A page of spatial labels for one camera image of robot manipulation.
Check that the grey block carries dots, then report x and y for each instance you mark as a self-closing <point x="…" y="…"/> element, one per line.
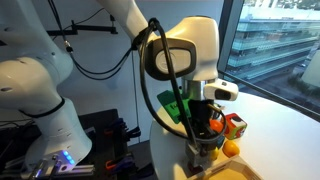
<point x="195" y="161"/>

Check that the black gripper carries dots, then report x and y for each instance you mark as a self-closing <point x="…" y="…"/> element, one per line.
<point x="200" y="116"/>

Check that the dark maroon toy fruit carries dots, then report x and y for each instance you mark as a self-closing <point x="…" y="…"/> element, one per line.
<point x="194" y="169"/>

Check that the black window railing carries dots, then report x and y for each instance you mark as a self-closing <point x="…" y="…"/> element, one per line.
<point x="273" y="96"/>

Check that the black wall camera mount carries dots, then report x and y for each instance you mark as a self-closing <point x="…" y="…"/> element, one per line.
<point x="75" y="28"/>

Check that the blue block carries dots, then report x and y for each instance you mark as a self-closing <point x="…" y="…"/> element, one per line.
<point x="220" y="141"/>

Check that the orange toy ball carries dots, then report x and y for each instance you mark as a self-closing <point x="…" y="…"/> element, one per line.
<point x="216" y="125"/>

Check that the orange-yellow toy fruit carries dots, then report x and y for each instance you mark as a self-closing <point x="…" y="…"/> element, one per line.
<point x="230" y="148"/>

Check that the wooden box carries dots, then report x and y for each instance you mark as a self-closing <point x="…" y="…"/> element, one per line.
<point x="234" y="168"/>

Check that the black equipment cart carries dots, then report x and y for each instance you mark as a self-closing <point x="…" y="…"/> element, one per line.
<point x="109" y="158"/>

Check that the red patterned soft cube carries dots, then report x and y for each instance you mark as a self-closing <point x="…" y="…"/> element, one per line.
<point x="236" y="126"/>

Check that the green camera mount plate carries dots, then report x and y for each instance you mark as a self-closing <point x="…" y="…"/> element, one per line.
<point x="168" y="101"/>

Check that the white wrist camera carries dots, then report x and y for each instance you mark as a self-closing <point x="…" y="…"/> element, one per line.
<point x="221" y="90"/>

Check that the yellow toy lemon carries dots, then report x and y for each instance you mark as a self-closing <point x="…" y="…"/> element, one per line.
<point x="214" y="154"/>

